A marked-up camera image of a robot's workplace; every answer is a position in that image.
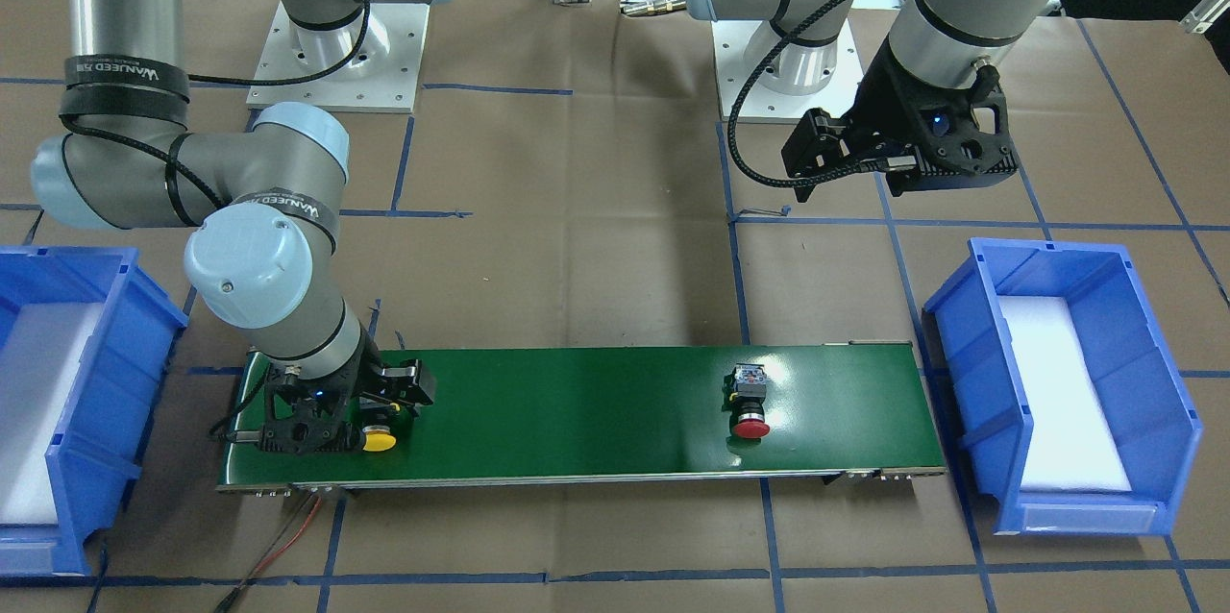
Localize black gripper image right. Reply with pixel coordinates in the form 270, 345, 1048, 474
780, 46, 1020, 203

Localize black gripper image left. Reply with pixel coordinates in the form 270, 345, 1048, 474
252, 350, 435, 455

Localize yellow push button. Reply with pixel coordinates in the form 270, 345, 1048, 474
360, 422, 397, 453

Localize red push button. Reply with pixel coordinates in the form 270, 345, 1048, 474
724, 363, 772, 441

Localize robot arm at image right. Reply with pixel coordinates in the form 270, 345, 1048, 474
686, 0, 1049, 201

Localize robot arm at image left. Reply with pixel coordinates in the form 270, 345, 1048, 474
30, 0, 433, 455

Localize green conveyor belt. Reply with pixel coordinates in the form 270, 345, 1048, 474
218, 341, 947, 492

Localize blue bin at image left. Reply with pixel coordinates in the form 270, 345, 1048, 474
1, 245, 187, 576

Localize blue bin at image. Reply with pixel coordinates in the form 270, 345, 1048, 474
925, 238, 1202, 537
1, 245, 187, 576

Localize white foam pad bin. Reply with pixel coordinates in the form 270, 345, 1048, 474
1000, 295, 1132, 492
1, 303, 105, 526

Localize blue bin at image right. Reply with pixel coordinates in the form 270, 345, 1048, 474
925, 238, 1202, 537

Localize white base plate image right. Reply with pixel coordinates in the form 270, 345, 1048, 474
712, 18, 863, 123

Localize white base plate image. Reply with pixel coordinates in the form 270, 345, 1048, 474
712, 18, 863, 123
246, 2, 431, 114

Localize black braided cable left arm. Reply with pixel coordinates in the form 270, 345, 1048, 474
724, 0, 938, 190

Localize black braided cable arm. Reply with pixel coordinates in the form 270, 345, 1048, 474
58, 0, 376, 441
724, 0, 938, 190

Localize red and black wires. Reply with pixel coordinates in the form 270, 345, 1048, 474
213, 494, 328, 613

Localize white base plate image left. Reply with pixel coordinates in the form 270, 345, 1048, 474
246, 2, 431, 114

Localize black braided cable right arm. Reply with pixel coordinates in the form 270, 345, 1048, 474
58, 0, 376, 441

